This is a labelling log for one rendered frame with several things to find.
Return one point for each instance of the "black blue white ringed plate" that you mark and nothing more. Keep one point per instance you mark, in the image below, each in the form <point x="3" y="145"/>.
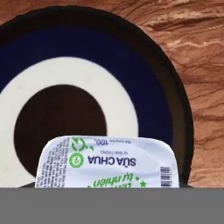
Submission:
<point x="87" y="73"/>

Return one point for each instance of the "white yogurt container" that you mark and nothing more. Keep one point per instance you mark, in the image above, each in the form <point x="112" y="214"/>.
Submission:
<point x="116" y="172"/>

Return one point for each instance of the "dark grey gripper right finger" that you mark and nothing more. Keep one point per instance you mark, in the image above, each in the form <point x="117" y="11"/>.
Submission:
<point x="185" y="186"/>

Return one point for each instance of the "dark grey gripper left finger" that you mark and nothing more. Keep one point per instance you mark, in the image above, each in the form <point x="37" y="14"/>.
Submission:
<point x="30" y="185"/>

